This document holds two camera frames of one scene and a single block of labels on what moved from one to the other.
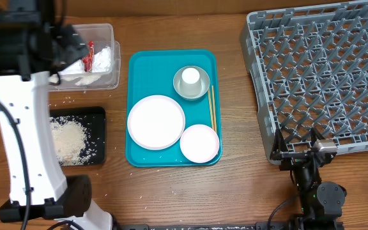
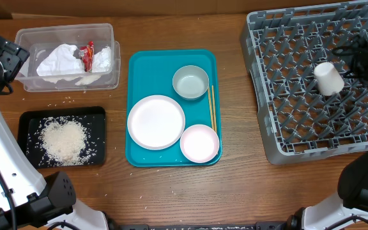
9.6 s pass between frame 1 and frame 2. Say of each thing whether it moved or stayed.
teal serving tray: stayed
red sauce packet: stayed
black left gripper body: moved
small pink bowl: stayed
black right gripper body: moved
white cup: moved
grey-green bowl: stayed
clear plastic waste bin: stayed
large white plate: stayed
